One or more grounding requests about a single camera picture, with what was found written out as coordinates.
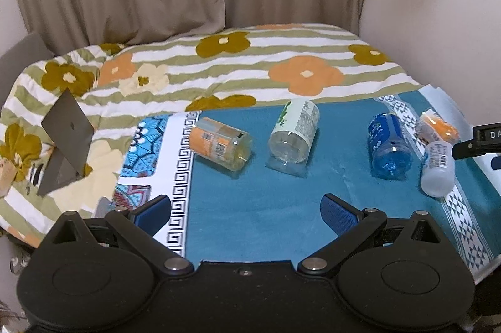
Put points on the orange label clear cup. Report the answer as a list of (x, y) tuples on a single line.
[(222, 144)]

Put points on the white paper sheet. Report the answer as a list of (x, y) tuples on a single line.
[(450, 97)]

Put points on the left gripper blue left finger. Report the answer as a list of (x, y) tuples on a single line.
[(152, 216)]

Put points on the blue plastic cup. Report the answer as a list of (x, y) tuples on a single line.
[(389, 152)]

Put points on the white green label clear cup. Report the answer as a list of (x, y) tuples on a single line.
[(291, 139)]

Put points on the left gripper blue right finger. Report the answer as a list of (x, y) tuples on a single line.
[(339, 215)]

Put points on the grey headboard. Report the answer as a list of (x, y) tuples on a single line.
[(27, 51)]

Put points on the blue patterned mat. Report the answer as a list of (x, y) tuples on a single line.
[(259, 214)]

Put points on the floral striped quilt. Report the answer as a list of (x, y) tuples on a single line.
[(116, 85)]

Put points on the translucent white cup blue logo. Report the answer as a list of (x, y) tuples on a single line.
[(438, 170)]

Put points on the orange wrapped clear cup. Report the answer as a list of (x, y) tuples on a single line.
[(430, 127)]

